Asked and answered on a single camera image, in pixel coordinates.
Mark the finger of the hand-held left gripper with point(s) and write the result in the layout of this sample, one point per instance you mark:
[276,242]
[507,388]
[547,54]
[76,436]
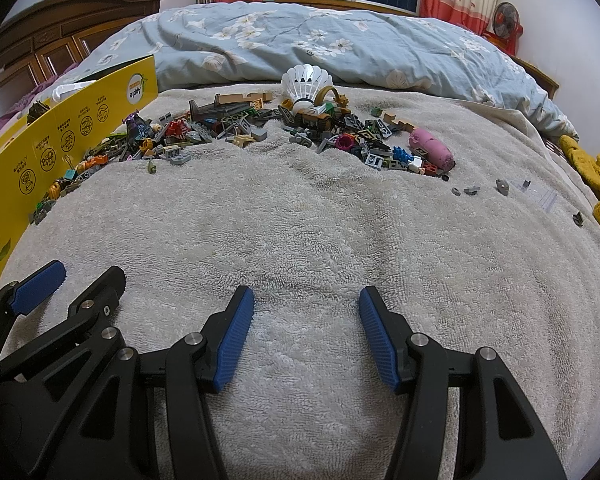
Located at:
[97,295]
[35,287]

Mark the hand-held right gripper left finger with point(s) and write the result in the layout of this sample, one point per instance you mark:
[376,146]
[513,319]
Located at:
[235,340]

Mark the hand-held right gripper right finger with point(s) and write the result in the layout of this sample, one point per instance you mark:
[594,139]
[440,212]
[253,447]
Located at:
[377,340]

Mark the yellow cardboard box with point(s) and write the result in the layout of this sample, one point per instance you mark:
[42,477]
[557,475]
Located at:
[80,115]

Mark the pile of toy bricks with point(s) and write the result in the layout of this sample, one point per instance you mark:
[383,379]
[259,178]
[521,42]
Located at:
[220,125]

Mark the pink pillow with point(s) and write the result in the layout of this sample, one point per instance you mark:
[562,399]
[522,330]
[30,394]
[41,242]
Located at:
[2,120]

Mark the small grey loose brick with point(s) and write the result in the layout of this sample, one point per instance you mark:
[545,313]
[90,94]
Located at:
[471,190]

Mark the dark grey loose brick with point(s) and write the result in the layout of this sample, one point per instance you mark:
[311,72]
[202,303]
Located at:
[502,186]

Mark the pink cylinder toy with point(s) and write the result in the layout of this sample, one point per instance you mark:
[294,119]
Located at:
[430,147]

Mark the clear plastic piece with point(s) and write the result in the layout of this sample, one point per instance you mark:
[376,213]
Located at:
[547,199]

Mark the dark spiky loose brick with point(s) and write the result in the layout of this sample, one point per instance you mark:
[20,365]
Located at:
[577,218]

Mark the wooden headboard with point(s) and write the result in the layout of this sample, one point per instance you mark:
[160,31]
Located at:
[55,30]

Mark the white shuttlecock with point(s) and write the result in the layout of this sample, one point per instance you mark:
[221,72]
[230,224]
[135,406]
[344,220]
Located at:
[305,82]

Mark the blue floral quilt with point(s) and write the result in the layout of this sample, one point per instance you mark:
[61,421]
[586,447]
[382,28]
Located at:
[330,35]

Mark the red electric fan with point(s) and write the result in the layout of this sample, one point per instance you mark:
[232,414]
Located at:
[505,20]

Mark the wooden bed frame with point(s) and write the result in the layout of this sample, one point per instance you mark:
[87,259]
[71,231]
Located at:
[537,72]

